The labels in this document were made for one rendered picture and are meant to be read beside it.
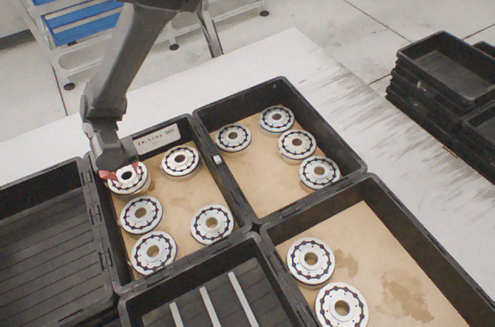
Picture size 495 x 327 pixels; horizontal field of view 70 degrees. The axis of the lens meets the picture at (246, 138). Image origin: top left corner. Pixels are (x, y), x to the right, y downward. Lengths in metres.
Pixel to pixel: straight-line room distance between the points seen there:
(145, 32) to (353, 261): 0.63
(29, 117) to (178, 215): 2.03
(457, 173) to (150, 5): 0.99
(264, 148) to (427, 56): 1.19
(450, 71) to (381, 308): 1.33
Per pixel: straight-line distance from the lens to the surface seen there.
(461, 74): 1.92
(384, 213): 0.88
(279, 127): 1.01
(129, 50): 0.57
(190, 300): 0.83
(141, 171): 0.97
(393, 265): 0.87
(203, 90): 1.40
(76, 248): 0.98
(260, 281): 0.82
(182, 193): 0.95
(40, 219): 1.07
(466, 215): 1.15
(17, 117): 2.88
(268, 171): 0.95
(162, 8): 0.50
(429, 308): 0.86
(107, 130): 0.77
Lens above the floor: 1.61
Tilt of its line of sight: 49 degrees down
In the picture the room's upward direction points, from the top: 7 degrees counter-clockwise
